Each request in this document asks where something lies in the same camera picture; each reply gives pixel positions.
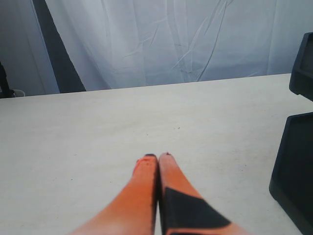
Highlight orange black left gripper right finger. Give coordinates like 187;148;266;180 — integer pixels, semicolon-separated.
158;153;249;235

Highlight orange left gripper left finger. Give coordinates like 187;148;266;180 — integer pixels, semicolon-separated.
71;154;158;235

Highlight black metal rack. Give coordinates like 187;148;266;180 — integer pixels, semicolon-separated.
269;32;313;235

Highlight black object at left edge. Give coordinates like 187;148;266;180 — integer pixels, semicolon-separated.
0;64;15;98

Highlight white backdrop cloth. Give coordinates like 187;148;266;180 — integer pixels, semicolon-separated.
0;0;313;95

